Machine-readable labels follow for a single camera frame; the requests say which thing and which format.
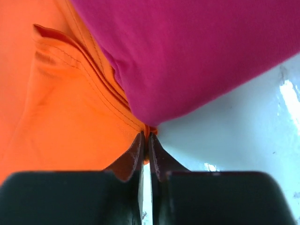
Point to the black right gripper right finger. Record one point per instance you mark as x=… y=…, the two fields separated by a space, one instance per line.
x=184 y=197

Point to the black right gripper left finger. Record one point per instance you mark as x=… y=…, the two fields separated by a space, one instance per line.
x=107 y=197

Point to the orange t shirt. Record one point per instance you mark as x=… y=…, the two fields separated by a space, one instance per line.
x=61 y=108

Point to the magenta t shirt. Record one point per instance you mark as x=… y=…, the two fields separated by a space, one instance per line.
x=173 y=56

